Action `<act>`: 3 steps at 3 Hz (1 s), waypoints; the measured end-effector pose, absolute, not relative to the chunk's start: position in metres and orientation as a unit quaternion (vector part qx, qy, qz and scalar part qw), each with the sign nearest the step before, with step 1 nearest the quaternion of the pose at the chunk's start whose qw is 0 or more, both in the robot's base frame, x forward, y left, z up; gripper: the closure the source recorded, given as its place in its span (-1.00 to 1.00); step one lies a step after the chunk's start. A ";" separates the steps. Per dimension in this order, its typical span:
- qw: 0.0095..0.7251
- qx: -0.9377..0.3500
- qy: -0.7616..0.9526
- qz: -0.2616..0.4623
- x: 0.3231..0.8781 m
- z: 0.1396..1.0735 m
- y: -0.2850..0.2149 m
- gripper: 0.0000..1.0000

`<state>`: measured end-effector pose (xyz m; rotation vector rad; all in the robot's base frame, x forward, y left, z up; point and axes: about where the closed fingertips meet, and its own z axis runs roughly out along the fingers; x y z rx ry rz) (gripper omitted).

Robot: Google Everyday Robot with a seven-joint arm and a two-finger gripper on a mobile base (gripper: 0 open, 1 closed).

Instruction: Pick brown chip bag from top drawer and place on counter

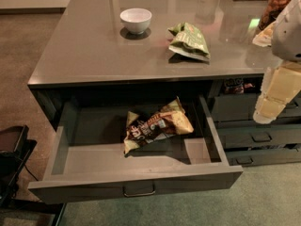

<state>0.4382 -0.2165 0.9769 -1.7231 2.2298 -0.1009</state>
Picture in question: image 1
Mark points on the snack bag in right drawer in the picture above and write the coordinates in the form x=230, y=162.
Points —
x=238, y=86

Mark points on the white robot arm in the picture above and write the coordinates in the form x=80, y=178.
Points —
x=286, y=41

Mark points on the metal drawer handle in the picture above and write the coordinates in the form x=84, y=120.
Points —
x=138, y=189

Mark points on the green chip bag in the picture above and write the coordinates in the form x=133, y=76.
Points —
x=188, y=41

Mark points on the grey counter cabinet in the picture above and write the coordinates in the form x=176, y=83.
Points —
x=90, y=45

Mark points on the glass jar of snacks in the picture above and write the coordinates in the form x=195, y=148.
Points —
x=272, y=10

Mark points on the right top drawer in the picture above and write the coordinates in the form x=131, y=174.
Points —
x=240, y=107

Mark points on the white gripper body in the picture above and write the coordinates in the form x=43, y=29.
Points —
x=288, y=37

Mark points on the white bowl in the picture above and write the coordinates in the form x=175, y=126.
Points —
x=136, y=20

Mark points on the brown chip bag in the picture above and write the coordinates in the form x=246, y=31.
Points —
x=169, y=121

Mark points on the open grey top drawer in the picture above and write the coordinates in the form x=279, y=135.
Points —
x=87, y=161

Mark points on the right lower drawer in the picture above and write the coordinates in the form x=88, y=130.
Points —
x=264, y=157

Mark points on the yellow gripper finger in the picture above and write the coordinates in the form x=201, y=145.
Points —
x=264, y=38
x=266, y=111

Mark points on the right middle drawer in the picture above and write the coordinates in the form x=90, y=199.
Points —
x=270, y=135

